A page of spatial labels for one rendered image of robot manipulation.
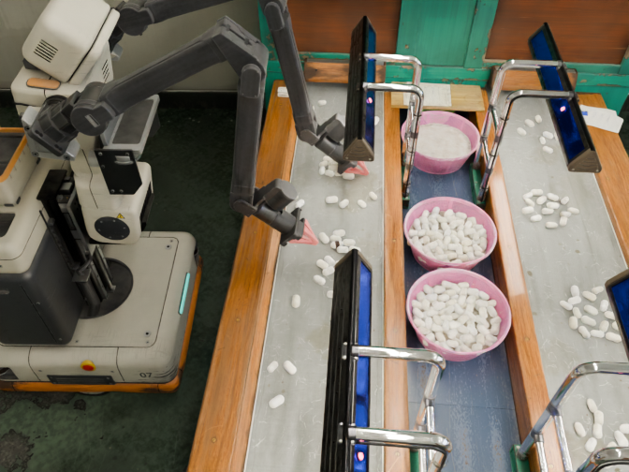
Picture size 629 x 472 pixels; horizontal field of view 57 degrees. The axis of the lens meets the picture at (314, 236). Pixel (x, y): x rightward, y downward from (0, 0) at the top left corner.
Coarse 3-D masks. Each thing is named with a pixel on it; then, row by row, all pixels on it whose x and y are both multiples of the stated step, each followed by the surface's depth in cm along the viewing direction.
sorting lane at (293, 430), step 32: (320, 96) 217; (320, 160) 193; (320, 192) 183; (352, 192) 183; (320, 224) 174; (352, 224) 174; (288, 256) 165; (320, 256) 165; (288, 288) 158; (320, 288) 158; (288, 320) 151; (320, 320) 151; (288, 352) 145; (320, 352) 144; (288, 384) 139; (320, 384) 139; (256, 416) 133; (288, 416) 133; (320, 416) 133; (256, 448) 128; (288, 448) 128; (320, 448) 128
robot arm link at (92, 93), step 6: (84, 90) 129; (90, 90) 128; (96, 90) 128; (72, 96) 129; (78, 96) 129; (84, 96) 126; (90, 96) 126; (96, 96) 127; (66, 102) 129; (72, 102) 127; (66, 108) 127; (72, 108) 127; (66, 114) 129
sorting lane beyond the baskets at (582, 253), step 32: (512, 128) 204; (544, 128) 204; (512, 160) 193; (544, 160) 193; (512, 192) 183; (544, 192) 183; (576, 192) 183; (544, 224) 174; (576, 224) 173; (608, 224) 173; (544, 256) 165; (576, 256) 165; (608, 256) 165; (544, 288) 158; (544, 320) 151; (608, 320) 151; (544, 352) 144; (576, 352) 144; (608, 352) 144; (608, 384) 139; (576, 416) 133; (608, 416) 133; (576, 448) 128
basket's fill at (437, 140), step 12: (420, 132) 205; (432, 132) 205; (444, 132) 203; (456, 132) 204; (420, 144) 200; (432, 144) 200; (444, 144) 200; (456, 144) 200; (468, 144) 200; (432, 156) 195; (444, 156) 196; (456, 156) 195
